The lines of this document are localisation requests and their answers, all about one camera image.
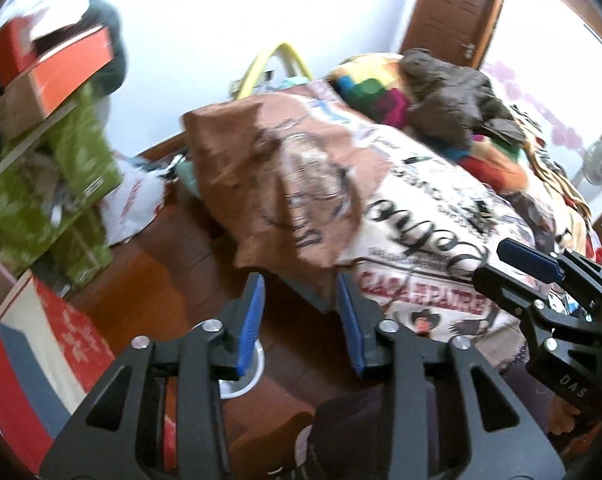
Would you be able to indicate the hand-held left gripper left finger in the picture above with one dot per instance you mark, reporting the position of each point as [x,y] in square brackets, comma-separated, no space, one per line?
[248,330]

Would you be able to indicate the pink window sticker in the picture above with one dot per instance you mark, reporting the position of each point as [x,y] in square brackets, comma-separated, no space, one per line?
[531,105]

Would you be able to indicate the brown cardboard box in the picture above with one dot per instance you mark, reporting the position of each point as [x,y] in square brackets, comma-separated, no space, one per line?
[16,110]

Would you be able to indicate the red patterned box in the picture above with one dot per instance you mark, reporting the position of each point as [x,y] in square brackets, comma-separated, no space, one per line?
[66,330]

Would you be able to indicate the small green leaf-print box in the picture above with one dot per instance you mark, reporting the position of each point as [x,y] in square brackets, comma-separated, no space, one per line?
[81,252]

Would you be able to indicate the orange box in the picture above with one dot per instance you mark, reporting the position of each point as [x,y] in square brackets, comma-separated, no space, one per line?
[66,70]

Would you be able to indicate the white plastic bag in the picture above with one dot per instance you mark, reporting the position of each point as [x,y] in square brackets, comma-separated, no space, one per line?
[131,200]

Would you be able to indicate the yellow hoop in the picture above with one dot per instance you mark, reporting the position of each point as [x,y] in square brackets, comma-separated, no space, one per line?
[281,47]

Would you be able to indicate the striped cloth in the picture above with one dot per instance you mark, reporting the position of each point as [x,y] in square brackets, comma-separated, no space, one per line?
[546,170]

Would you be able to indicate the printed quilt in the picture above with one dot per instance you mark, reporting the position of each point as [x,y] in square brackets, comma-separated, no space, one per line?
[431,220]

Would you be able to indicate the multicoloured patchwork blanket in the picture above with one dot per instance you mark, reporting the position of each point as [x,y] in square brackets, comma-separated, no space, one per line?
[366,90]

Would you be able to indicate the white fan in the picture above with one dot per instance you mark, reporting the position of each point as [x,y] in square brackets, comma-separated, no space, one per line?
[597,165]

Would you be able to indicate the dark brown cloth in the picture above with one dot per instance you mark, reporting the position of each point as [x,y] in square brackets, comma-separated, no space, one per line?
[446,95]

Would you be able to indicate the large green leaf-print box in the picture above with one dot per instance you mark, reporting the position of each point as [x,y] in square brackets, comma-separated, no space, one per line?
[81,150]

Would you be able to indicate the wooden door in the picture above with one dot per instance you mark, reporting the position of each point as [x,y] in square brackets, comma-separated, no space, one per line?
[456,5]

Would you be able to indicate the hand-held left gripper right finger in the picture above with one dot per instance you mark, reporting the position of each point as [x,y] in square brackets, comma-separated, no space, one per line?
[352,332]

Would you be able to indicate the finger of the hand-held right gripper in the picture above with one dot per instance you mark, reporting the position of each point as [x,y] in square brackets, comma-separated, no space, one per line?
[506,290]
[531,259]

